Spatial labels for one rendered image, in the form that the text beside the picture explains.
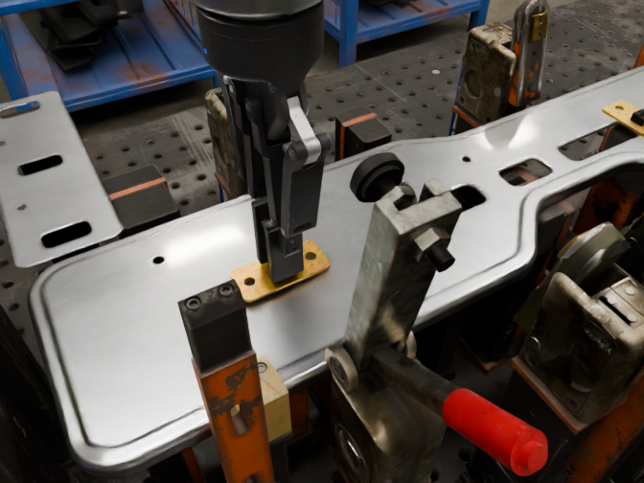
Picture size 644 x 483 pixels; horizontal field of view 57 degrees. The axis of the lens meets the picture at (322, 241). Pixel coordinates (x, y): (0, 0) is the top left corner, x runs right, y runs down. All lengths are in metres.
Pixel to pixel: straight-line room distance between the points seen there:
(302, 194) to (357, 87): 0.95
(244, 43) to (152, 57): 2.32
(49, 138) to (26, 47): 2.20
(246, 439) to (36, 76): 2.42
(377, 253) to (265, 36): 0.14
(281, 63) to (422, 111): 0.94
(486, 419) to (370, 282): 0.09
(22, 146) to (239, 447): 0.48
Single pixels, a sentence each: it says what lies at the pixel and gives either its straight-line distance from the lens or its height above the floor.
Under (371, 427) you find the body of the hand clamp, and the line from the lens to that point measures 0.39.
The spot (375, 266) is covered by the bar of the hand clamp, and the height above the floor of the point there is 1.18.
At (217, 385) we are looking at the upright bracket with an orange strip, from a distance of 0.30.
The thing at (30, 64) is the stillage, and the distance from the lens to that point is 2.79.
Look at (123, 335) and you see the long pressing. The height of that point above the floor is 1.00.
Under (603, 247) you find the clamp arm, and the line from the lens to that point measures 0.45.
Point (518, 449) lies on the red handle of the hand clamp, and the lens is 0.29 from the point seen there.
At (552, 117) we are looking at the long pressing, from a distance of 0.76.
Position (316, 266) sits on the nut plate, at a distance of 0.52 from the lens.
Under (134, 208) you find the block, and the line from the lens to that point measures 0.64.
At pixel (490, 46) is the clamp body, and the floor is 1.04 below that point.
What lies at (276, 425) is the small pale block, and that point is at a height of 1.03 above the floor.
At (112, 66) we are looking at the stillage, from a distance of 2.65.
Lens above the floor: 1.40
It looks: 46 degrees down
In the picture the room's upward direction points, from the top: straight up
